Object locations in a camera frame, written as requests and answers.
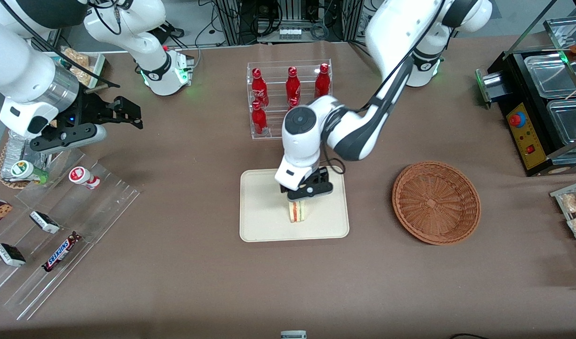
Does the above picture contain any grey wire tray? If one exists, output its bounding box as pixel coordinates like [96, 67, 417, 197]
[550, 179, 576, 262]

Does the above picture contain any clear plastic food container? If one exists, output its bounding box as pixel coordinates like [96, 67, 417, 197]
[525, 53, 576, 98]
[547, 98, 576, 147]

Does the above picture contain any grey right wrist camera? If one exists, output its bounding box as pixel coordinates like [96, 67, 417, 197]
[30, 123, 107, 154]

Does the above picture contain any black white snack bar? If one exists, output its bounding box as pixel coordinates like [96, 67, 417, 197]
[30, 210, 61, 234]
[0, 243, 26, 267]

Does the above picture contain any red capped yogurt bottle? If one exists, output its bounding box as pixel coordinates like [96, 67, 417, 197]
[69, 166, 101, 190]

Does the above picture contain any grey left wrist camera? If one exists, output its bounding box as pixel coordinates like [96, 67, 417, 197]
[287, 181, 334, 202]

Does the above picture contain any Snickers chocolate bar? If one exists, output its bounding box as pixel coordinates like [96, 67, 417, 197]
[42, 231, 82, 273]

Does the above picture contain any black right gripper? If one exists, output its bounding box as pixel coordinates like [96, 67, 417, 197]
[70, 90, 144, 133]

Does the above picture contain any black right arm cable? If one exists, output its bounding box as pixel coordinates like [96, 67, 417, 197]
[0, 0, 121, 89]

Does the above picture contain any brown round wicker basket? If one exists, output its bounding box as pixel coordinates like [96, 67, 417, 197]
[392, 161, 481, 245]

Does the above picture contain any crinkled clear plastic bottle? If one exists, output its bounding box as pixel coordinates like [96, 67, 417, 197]
[6, 129, 50, 172]

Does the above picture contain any aluminium equipment frame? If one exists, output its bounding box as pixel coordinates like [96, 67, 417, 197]
[215, 0, 364, 45]

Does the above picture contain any clear acrylic bottle rack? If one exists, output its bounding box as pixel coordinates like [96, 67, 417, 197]
[246, 59, 332, 140]

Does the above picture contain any triangular sandwich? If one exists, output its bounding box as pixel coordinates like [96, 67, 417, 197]
[289, 200, 307, 224]

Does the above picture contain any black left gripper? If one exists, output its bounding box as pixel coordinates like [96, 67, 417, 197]
[281, 167, 330, 194]

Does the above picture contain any beige rectangular tray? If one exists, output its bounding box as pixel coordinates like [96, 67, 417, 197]
[240, 166, 350, 242]

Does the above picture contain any white bread tray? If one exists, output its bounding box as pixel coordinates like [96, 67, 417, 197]
[52, 46, 106, 89]

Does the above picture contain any metal box with green light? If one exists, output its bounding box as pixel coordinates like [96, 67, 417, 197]
[475, 68, 506, 108]

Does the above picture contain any brown packed bread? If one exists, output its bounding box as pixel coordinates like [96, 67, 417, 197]
[62, 47, 91, 86]

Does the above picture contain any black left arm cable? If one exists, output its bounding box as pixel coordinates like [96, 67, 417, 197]
[356, 0, 447, 114]

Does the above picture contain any green capped yogurt bottle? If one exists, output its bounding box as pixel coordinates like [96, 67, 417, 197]
[11, 160, 49, 184]

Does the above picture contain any small brown wicker basket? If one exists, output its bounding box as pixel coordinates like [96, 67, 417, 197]
[0, 141, 48, 190]

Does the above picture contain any clear acrylic stepped stand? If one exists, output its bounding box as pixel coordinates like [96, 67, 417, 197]
[0, 148, 141, 322]

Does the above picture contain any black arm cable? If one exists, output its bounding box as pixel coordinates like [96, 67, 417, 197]
[356, 0, 447, 114]
[0, 0, 121, 89]

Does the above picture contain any black food warmer machine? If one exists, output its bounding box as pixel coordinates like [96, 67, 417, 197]
[476, 16, 576, 178]

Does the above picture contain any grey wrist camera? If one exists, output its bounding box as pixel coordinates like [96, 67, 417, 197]
[287, 181, 334, 202]
[30, 123, 107, 154]

